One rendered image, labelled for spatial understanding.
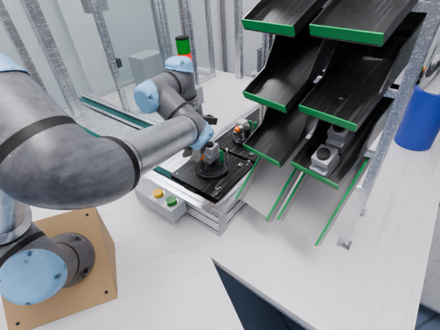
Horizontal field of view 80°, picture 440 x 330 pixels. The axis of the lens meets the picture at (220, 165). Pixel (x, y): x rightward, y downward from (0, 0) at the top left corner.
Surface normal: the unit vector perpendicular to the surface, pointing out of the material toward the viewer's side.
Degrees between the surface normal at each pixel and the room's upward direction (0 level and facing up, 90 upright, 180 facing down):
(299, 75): 25
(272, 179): 45
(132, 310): 0
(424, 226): 0
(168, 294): 0
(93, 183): 83
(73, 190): 88
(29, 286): 51
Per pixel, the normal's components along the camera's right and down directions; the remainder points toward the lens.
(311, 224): -0.57, -0.22
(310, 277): -0.07, -0.78
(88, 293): 0.19, -0.15
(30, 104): 0.59, -0.55
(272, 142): -0.37, -0.51
